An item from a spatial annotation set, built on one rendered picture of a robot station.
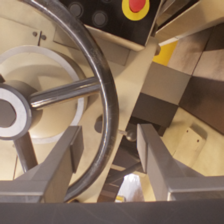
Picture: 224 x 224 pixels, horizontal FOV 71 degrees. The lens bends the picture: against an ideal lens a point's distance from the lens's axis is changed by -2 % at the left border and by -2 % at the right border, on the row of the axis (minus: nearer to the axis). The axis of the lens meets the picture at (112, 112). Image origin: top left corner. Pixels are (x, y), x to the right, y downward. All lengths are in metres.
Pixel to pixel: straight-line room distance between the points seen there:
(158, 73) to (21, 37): 0.87
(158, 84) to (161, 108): 0.17
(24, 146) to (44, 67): 0.16
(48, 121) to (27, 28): 0.26
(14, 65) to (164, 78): 0.95
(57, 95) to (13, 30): 0.31
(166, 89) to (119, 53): 0.78
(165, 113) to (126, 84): 0.79
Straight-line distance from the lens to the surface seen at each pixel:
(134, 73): 0.46
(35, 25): 0.51
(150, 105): 1.17
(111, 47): 0.45
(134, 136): 0.46
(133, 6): 0.34
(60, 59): 0.37
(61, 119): 0.38
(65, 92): 0.24
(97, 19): 0.36
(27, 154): 0.32
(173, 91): 1.20
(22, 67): 0.38
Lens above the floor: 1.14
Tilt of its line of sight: 5 degrees down
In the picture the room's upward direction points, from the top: 72 degrees counter-clockwise
